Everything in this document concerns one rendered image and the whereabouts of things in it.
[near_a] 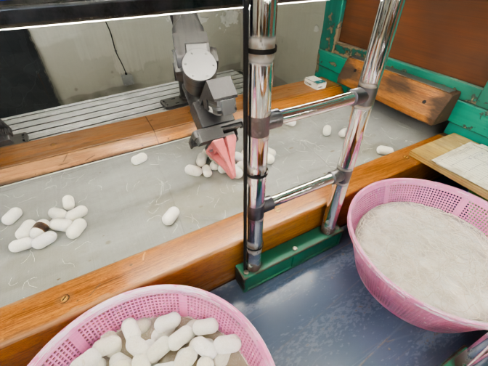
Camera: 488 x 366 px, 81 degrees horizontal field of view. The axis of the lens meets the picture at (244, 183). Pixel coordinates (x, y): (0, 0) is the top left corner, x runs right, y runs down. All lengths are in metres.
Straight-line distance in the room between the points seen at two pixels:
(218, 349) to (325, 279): 0.22
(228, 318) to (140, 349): 0.10
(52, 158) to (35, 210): 0.13
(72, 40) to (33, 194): 1.99
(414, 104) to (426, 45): 0.14
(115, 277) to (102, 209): 0.17
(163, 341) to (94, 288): 0.11
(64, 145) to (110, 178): 0.15
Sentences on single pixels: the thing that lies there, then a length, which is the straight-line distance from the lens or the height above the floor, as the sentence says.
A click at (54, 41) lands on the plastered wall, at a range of 2.56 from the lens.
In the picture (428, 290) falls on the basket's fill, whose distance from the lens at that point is 0.49.
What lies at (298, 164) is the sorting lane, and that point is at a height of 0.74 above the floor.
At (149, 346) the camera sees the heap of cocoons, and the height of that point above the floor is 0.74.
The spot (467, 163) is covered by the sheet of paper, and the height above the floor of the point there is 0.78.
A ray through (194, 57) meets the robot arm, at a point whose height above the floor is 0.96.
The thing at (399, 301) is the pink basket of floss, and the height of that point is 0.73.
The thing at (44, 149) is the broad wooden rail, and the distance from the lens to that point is 0.74.
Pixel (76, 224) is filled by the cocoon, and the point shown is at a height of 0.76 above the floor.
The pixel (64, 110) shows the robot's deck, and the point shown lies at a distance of 1.16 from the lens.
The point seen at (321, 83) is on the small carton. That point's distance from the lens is 0.92.
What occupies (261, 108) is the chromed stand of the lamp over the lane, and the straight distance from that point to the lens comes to 0.27.
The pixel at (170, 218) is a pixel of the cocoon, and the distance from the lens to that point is 0.48.
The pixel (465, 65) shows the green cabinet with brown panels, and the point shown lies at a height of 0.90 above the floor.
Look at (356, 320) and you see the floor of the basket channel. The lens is 0.49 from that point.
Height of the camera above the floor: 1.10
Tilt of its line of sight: 40 degrees down
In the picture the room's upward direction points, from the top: straight up
